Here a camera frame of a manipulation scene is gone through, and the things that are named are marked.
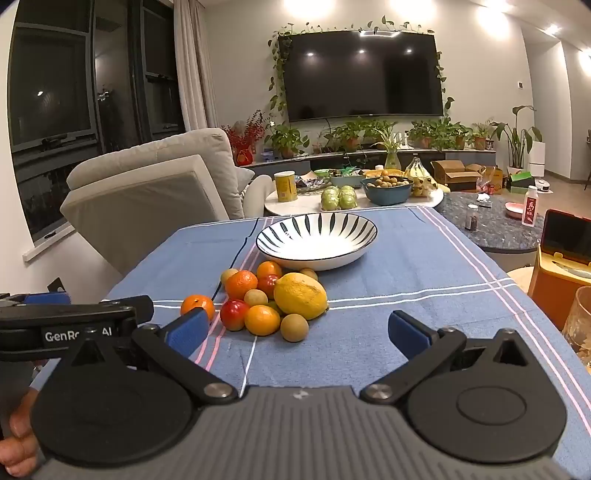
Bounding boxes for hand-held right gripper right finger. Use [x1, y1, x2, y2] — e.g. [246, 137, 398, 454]
[360, 310, 532, 403]

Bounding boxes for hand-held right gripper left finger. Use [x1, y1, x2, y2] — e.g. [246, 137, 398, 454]
[58, 308, 234, 401]

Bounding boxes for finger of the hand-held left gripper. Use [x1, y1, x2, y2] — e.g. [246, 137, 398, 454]
[0, 295, 155, 330]
[0, 292, 72, 309]

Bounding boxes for small red apple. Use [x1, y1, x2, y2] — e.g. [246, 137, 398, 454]
[257, 274, 280, 299]
[220, 299, 251, 332]

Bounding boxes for large yellow lemon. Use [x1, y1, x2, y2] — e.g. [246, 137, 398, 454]
[273, 272, 329, 320]

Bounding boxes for white black-striped bowl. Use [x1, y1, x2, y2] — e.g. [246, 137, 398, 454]
[256, 213, 379, 271]

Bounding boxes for person's left hand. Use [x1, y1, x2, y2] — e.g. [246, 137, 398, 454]
[0, 388, 41, 480]

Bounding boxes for blue striped tablecloth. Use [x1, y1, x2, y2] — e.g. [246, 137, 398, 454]
[34, 207, 591, 480]

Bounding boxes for beige sofa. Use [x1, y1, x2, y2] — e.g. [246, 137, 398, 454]
[60, 128, 277, 278]

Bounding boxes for dark marble coffee table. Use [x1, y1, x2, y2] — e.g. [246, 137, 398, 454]
[434, 191, 546, 273]

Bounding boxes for dark blue bowl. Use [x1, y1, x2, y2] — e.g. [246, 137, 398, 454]
[360, 176, 414, 206]

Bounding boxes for tray of green apples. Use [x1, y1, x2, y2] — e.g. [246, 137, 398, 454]
[321, 185, 358, 212]

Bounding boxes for pile of longans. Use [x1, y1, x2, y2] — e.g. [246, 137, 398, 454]
[365, 175, 411, 189]

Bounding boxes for banana bunch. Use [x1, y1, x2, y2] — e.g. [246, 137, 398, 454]
[404, 157, 451, 198]

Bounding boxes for grey cushion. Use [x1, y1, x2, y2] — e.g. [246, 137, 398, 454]
[236, 166, 256, 197]

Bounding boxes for white round coffee table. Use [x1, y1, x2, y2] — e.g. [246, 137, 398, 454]
[264, 182, 445, 217]

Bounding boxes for teal plastic tray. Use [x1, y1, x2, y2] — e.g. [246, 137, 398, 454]
[329, 169, 366, 188]

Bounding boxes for clear drinking glass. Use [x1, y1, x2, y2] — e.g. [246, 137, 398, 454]
[562, 286, 591, 370]

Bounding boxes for orange plastic case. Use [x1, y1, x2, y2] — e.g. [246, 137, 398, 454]
[527, 209, 591, 315]

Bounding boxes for yellow can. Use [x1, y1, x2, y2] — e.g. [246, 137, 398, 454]
[274, 171, 299, 204]

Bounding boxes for white bottle red label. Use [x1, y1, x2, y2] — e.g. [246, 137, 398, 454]
[521, 185, 540, 227]

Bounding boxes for green glass vase with plant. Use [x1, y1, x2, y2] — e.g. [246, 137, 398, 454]
[372, 127, 407, 170]

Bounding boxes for pile of snack packets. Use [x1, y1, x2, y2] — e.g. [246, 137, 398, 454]
[295, 174, 329, 191]

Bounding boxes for dark window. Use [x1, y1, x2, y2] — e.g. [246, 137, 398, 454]
[7, 0, 185, 245]

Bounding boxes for green box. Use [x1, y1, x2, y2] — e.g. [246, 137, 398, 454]
[507, 171, 533, 195]

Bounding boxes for grey television cabinet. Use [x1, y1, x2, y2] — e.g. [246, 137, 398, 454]
[249, 147, 497, 180]

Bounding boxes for red berry branches vase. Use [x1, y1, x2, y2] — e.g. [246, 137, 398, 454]
[221, 110, 269, 167]

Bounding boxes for potted green plant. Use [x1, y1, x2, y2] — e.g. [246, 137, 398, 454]
[321, 117, 366, 153]
[265, 121, 311, 160]
[406, 119, 441, 150]
[471, 122, 492, 151]
[438, 117, 474, 151]
[365, 119, 399, 144]

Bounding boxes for white air purifier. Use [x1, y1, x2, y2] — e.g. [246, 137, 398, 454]
[526, 141, 546, 177]

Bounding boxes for tall large-leaf plant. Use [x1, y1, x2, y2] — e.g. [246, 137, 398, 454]
[489, 105, 544, 171]

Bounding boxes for green ivy vine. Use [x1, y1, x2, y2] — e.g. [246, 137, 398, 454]
[267, 16, 455, 121]

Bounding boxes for beige curtain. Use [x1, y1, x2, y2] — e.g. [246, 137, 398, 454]
[173, 0, 220, 134]

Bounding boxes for wall-mounted television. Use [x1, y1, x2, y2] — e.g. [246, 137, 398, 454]
[277, 30, 445, 123]

